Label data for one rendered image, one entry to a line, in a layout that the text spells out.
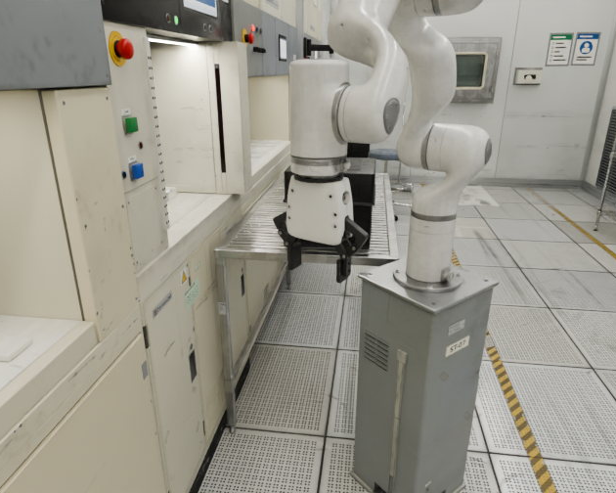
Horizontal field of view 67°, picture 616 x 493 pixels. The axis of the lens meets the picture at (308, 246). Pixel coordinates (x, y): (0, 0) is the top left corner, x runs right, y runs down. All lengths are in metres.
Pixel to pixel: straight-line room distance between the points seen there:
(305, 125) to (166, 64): 1.20
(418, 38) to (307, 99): 0.47
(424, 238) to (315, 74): 0.71
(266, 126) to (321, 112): 2.57
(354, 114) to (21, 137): 0.59
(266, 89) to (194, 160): 1.46
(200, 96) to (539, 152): 4.89
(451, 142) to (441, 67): 0.19
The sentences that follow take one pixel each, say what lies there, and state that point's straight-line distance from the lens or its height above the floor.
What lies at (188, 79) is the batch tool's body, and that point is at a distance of 1.80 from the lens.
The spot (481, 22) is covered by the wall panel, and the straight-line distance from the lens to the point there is 5.90.
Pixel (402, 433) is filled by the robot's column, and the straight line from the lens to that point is 1.48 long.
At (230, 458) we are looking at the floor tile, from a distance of 1.87.
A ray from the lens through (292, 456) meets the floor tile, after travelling 1.85.
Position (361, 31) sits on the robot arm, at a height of 1.36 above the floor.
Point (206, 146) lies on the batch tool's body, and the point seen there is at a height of 1.05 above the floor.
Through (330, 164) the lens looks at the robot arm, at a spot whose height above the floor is 1.18.
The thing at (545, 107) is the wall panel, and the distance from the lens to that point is 6.09.
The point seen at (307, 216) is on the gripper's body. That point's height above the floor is 1.10.
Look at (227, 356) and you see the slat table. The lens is 1.74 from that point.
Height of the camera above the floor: 1.31
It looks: 21 degrees down
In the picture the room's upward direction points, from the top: straight up
